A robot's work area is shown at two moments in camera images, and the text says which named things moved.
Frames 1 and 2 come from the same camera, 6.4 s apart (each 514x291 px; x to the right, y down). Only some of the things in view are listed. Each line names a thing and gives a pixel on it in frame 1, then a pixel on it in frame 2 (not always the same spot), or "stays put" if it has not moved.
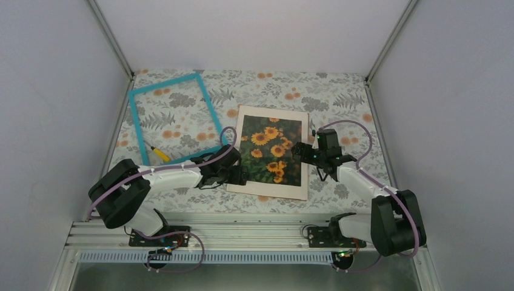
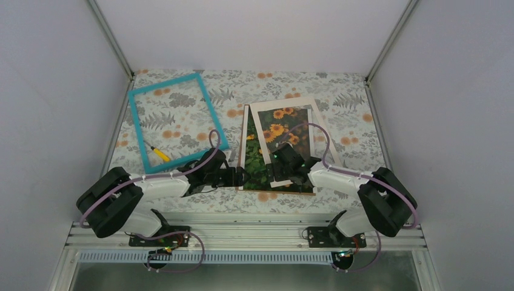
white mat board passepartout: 274,190 to 323,145
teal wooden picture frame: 216,146 stays put
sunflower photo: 266,145 stays put
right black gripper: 305,157 to 277,174
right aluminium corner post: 383,50 stays put
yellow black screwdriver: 163,156 stays put
